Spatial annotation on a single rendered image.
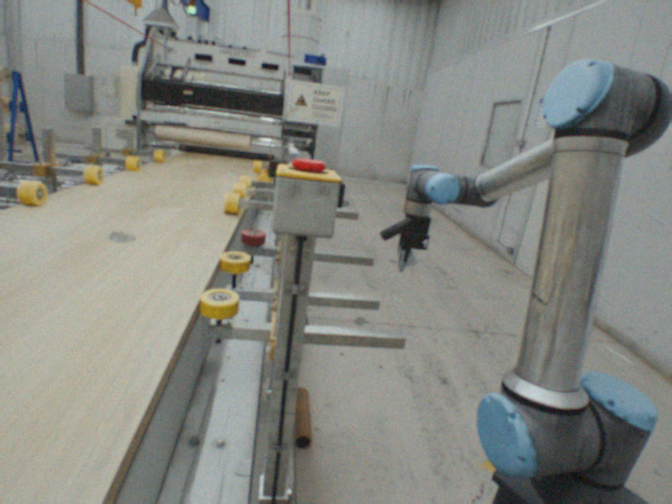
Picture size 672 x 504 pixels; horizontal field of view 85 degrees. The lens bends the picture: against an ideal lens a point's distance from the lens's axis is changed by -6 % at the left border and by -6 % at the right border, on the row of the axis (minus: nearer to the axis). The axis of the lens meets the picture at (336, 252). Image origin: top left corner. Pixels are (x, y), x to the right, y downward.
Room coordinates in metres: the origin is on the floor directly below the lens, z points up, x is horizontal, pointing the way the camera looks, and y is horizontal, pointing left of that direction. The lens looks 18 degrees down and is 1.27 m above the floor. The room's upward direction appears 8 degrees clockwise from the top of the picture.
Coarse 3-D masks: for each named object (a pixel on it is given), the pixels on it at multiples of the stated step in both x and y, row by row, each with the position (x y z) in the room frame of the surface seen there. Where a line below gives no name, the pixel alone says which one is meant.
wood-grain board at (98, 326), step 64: (64, 192) 1.43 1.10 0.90; (128, 192) 1.57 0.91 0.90; (192, 192) 1.75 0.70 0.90; (0, 256) 0.77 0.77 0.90; (64, 256) 0.82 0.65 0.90; (128, 256) 0.88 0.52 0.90; (192, 256) 0.95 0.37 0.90; (0, 320) 0.52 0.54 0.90; (64, 320) 0.56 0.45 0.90; (128, 320) 0.59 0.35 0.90; (192, 320) 0.65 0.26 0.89; (0, 384) 0.38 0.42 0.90; (64, 384) 0.41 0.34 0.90; (128, 384) 0.43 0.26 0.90; (0, 448) 0.29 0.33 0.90; (64, 448) 0.31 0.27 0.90; (128, 448) 0.33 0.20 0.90
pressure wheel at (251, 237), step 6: (246, 234) 1.19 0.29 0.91; (252, 234) 1.20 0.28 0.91; (258, 234) 1.21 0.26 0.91; (264, 234) 1.22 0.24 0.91; (246, 240) 1.19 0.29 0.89; (252, 240) 1.19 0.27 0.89; (258, 240) 1.19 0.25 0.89; (264, 240) 1.22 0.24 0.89; (252, 246) 1.21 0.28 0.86; (252, 258) 1.22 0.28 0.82
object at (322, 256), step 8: (248, 248) 1.21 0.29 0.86; (256, 248) 1.21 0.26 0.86; (264, 248) 1.22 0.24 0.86; (272, 248) 1.23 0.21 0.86; (264, 256) 1.22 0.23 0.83; (272, 256) 1.22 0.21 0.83; (320, 256) 1.25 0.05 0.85; (328, 256) 1.25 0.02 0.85; (336, 256) 1.26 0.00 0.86; (344, 256) 1.26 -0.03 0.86; (352, 256) 1.26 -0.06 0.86; (360, 256) 1.27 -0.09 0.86; (368, 256) 1.29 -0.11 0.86; (360, 264) 1.27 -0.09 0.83; (368, 264) 1.27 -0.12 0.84
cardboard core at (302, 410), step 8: (304, 392) 1.52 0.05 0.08; (296, 400) 1.46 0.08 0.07; (304, 400) 1.46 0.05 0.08; (296, 408) 1.41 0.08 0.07; (304, 408) 1.40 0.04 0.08; (296, 416) 1.36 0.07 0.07; (304, 416) 1.35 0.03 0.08; (296, 424) 1.31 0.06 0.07; (304, 424) 1.31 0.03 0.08; (296, 432) 1.26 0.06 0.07; (304, 432) 1.26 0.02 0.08; (296, 440) 1.27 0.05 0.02; (304, 440) 1.29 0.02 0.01; (304, 448) 1.25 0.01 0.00
